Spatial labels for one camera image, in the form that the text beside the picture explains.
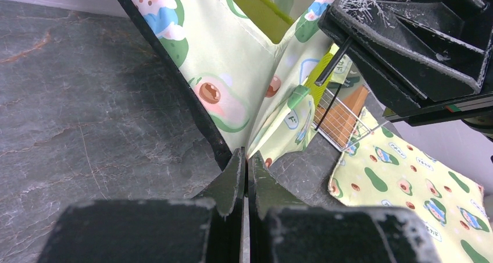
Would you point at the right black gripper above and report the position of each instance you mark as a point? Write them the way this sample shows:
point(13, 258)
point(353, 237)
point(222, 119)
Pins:
point(427, 61)

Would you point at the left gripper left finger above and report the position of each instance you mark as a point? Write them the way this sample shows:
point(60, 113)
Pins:
point(205, 228)

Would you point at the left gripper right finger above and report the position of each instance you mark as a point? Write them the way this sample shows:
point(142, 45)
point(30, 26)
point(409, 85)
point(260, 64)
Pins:
point(285, 229)

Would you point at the green avocado pet tent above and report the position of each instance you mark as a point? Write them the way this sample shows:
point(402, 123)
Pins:
point(246, 67)

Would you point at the white wire wooden shelf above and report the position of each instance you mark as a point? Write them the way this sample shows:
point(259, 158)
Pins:
point(337, 127)

